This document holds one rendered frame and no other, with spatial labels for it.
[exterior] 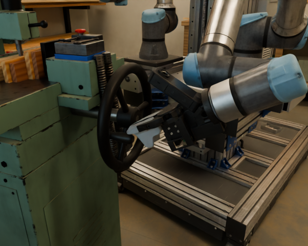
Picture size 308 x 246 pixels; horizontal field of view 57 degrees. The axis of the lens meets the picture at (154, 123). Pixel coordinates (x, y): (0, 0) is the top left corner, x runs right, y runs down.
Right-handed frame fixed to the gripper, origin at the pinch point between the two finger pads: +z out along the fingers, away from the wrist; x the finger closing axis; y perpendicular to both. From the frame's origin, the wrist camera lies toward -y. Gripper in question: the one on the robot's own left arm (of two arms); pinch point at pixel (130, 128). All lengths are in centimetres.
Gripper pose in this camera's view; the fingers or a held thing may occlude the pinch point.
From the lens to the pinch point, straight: 64.0
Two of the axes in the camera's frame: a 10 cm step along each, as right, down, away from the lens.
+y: 4.6, 8.7, 1.9
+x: 3.7, -3.8, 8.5
